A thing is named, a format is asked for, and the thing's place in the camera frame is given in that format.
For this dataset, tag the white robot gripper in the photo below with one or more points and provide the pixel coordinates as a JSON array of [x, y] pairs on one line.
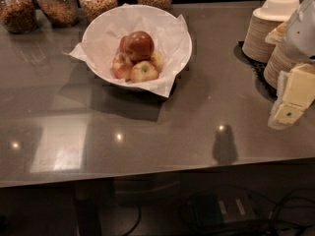
[[301, 33]]

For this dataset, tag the right yellow apple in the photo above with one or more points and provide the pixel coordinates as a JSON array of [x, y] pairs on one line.
[[157, 60]]

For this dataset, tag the yellow-red apple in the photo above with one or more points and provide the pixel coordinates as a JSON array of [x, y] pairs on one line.
[[144, 71], [122, 66]]

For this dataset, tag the far left cereal jar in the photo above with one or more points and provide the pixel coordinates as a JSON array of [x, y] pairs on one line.
[[18, 16]]

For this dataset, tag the black box under table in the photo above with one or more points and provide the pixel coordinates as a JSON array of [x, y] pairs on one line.
[[223, 208]]

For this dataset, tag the left yellow-red apple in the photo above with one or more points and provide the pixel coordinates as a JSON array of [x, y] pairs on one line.
[[122, 66]]

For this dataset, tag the front stack paper bowls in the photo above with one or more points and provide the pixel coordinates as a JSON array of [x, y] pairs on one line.
[[278, 60]]

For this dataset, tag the front yellow-red apple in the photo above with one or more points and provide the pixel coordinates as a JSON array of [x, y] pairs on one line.
[[144, 71]]

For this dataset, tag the white paper liner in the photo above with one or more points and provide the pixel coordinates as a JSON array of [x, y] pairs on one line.
[[170, 40]]

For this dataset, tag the black rubber mat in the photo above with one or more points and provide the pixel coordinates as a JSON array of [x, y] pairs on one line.
[[258, 69]]

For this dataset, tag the white bowl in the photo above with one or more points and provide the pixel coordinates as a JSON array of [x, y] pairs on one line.
[[98, 27]]

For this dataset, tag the large red apple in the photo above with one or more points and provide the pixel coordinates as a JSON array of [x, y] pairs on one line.
[[138, 45]]

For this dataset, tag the rear stack paper bowls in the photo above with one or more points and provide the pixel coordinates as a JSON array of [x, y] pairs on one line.
[[263, 21]]

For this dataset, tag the stack paper bowls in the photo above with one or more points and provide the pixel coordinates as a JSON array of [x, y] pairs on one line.
[[263, 21], [278, 60]]

